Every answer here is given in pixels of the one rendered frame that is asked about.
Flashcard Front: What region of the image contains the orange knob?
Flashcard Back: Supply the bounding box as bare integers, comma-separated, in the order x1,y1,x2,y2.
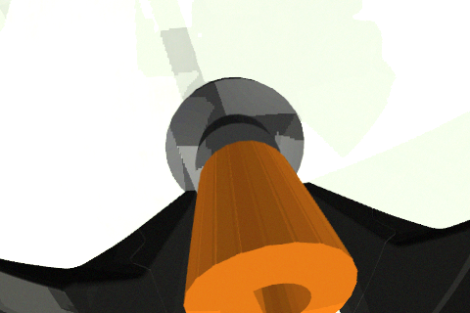
183,141,357,313

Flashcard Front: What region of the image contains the grey round pedestal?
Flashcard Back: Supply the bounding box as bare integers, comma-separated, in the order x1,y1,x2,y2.
164,77,305,193

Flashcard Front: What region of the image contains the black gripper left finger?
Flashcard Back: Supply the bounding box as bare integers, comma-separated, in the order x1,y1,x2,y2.
0,191,197,313

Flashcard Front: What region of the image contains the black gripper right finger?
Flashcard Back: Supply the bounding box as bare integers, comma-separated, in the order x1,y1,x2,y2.
305,181,470,313

